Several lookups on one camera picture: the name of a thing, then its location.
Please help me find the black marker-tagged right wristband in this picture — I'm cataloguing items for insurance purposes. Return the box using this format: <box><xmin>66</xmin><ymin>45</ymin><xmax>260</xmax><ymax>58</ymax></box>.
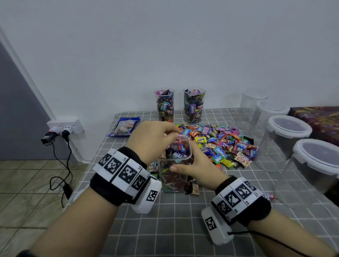
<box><xmin>211</xmin><ymin>176</ymin><xmax>272</xmax><ymax>226</ymax></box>

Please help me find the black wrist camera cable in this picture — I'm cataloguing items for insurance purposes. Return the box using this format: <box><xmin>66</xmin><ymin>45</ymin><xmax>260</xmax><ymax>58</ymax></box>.
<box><xmin>229</xmin><ymin>229</ymin><xmax>310</xmax><ymax>257</ymax></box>

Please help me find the black power cable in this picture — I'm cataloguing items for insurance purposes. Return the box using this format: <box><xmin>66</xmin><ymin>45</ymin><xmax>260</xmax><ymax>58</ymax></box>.
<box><xmin>49</xmin><ymin>139</ymin><xmax>74</xmax><ymax>207</ymax></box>

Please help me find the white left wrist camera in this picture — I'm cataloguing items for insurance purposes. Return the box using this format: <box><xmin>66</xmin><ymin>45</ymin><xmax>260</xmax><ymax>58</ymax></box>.
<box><xmin>131</xmin><ymin>177</ymin><xmax>162</xmax><ymax>214</ymax></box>

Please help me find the person's left forearm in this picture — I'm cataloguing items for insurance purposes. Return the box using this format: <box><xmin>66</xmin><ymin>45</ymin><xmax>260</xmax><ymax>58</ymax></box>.
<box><xmin>29</xmin><ymin>191</ymin><xmax>120</xmax><ymax>257</ymax></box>

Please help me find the black marker-tagged wristband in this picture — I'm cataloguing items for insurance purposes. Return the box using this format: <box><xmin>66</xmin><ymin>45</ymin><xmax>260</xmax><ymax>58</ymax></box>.
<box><xmin>90</xmin><ymin>147</ymin><xmax>151</xmax><ymax>206</ymax></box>
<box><xmin>211</xmin><ymin>176</ymin><xmax>272</xmax><ymax>226</ymax></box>

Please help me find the dark patterned cloth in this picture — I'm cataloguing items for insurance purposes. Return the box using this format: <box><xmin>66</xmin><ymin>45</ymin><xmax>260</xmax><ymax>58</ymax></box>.
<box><xmin>289</xmin><ymin>106</ymin><xmax>339</xmax><ymax>146</ymax></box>

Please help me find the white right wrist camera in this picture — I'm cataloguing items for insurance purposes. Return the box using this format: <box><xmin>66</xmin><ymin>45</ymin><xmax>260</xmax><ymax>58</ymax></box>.
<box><xmin>201</xmin><ymin>205</ymin><xmax>235</xmax><ymax>245</ymax></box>

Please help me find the white wall socket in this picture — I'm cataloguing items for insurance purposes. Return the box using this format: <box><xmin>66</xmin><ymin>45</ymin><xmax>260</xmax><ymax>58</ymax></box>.
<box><xmin>47</xmin><ymin>118</ymin><xmax>84</xmax><ymax>135</ymax></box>

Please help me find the pile of colourful candies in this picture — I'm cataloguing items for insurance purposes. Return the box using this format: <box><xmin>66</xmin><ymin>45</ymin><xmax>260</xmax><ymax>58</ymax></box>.
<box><xmin>148</xmin><ymin>123</ymin><xmax>259</xmax><ymax>196</ymax></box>

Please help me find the person's right hand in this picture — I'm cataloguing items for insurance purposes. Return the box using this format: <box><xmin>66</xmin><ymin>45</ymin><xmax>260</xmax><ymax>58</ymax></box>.
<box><xmin>169</xmin><ymin>137</ymin><xmax>234</xmax><ymax>190</ymax></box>

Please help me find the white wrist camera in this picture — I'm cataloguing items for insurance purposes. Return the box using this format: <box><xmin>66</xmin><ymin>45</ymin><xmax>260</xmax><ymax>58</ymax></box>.
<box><xmin>131</xmin><ymin>177</ymin><xmax>162</xmax><ymax>214</ymax></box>
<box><xmin>201</xmin><ymin>205</ymin><xmax>235</xmax><ymax>245</ymax></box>

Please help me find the blue snack packet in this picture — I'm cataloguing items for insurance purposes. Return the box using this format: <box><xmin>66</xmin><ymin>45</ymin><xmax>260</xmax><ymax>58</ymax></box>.
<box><xmin>107</xmin><ymin>116</ymin><xmax>142</xmax><ymax>137</ymax></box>

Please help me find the black marker-tagged left wristband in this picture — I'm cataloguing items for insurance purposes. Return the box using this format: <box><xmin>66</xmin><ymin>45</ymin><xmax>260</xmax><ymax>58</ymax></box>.
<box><xmin>90</xmin><ymin>147</ymin><xmax>151</xmax><ymax>206</ymax></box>

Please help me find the small transparent plastic jar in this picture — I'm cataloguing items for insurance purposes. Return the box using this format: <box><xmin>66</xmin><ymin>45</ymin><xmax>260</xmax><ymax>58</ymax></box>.
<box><xmin>158</xmin><ymin>135</ymin><xmax>194</xmax><ymax>192</ymax></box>
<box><xmin>183</xmin><ymin>88</ymin><xmax>207</xmax><ymax>125</ymax></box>
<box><xmin>237</xmin><ymin>92</ymin><xmax>269</xmax><ymax>130</ymax></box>

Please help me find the grey door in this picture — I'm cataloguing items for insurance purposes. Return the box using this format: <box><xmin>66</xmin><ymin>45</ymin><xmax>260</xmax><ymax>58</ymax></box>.
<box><xmin>0</xmin><ymin>40</ymin><xmax>54</xmax><ymax>161</ymax></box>

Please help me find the person's left hand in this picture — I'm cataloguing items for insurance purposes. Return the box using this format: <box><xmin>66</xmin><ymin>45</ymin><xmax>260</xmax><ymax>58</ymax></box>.
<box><xmin>126</xmin><ymin>121</ymin><xmax>181</xmax><ymax>166</ymax></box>

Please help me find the tall transparent plastic jar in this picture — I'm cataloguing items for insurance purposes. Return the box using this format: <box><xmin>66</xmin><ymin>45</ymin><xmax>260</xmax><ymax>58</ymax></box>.
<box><xmin>155</xmin><ymin>88</ymin><xmax>175</xmax><ymax>123</ymax></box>

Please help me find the black power plug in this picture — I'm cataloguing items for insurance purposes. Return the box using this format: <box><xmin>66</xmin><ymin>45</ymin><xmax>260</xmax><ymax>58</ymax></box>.
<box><xmin>41</xmin><ymin>130</ymin><xmax>71</xmax><ymax>145</ymax></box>

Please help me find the person's right forearm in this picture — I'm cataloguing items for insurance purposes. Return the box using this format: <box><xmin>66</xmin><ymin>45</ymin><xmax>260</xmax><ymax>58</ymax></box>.
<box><xmin>246</xmin><ymin>212</ymin><xmax>337</xmax><ymax>257</ymax></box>

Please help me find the white square container lid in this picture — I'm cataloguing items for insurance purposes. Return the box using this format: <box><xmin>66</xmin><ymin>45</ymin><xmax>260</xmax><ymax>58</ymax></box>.
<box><xmin>66</xmin><ymin>184</ymin><xmax>92</xmax><ymax>210</ymax></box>

